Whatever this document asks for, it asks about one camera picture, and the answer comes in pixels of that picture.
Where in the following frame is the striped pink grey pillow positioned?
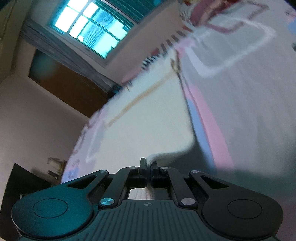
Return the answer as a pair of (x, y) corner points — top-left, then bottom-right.
(179, 0), (232, 27)

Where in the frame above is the cluttered side shelf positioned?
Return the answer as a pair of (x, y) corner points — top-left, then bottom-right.
(32, 157), (68, 183)

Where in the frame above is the window with teal blinds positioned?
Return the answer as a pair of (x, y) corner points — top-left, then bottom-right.
(49, 1), (154, 59)

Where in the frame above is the cream white small garment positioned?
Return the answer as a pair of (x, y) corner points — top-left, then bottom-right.
(86, 59), (195, 165)

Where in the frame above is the grey curtain left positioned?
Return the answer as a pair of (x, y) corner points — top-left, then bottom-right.
(20, 19), (121, 93)

